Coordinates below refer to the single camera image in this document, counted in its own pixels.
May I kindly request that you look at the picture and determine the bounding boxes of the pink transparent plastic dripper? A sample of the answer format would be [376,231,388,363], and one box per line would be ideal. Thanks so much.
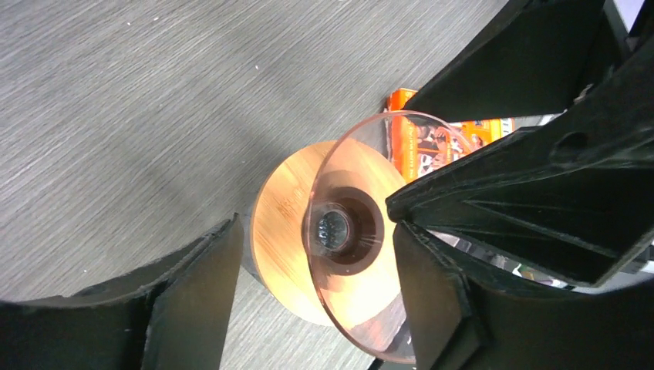
[302,111,451,364]

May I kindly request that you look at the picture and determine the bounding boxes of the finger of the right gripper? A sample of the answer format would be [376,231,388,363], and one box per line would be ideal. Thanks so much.
[386,42,653,286]
[405,1,604,122]

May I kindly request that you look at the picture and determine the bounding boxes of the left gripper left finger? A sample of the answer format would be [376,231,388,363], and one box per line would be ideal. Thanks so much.
[1,216,244,369]

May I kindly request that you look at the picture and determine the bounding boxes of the orange razor box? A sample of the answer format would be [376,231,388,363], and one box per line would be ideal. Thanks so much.
[386,116,515,182]

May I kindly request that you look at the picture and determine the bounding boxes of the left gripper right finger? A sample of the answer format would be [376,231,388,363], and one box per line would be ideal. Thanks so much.
[393,222,653,369]

